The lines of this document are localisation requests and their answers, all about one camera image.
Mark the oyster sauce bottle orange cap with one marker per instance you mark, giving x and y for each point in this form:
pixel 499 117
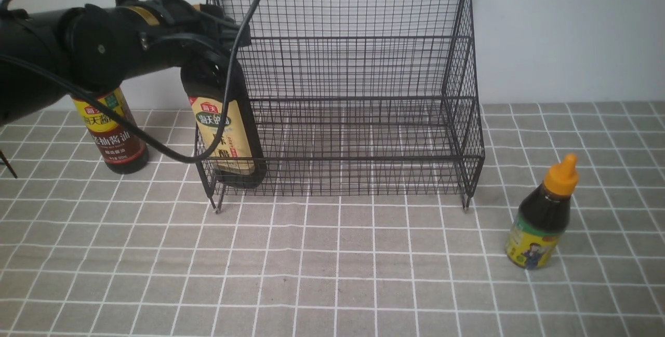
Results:
pixel 543 217

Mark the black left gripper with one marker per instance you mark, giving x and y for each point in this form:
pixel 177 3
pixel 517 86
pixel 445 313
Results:
pixel 157 34

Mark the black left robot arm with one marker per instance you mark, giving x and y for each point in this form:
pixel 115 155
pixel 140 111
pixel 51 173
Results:
pixel 98 48

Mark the vinegar bottle gold cap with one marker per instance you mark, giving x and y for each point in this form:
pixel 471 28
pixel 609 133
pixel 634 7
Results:
pixel 237 160

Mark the black wire mesh shelf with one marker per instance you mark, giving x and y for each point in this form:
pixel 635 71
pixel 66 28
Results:
pixel 362 98

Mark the grey checked tablecloth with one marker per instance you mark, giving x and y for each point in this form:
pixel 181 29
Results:
pixel 89 252

